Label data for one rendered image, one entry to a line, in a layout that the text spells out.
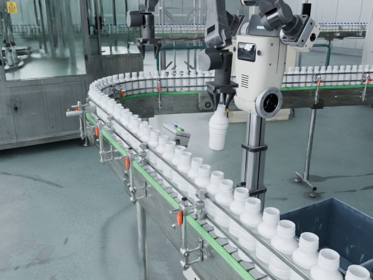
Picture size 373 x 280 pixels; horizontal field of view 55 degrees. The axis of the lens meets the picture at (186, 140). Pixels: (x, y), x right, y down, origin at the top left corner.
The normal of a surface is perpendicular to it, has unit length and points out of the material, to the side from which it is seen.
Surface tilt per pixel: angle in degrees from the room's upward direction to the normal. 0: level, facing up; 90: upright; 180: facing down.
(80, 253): 0
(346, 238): 90
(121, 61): 90
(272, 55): 90
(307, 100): 90
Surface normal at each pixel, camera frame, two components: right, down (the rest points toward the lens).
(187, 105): 0.18, 0.33
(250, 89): -0.88, 0.16
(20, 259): 0.00, -0.94
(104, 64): 0.48, 0.29
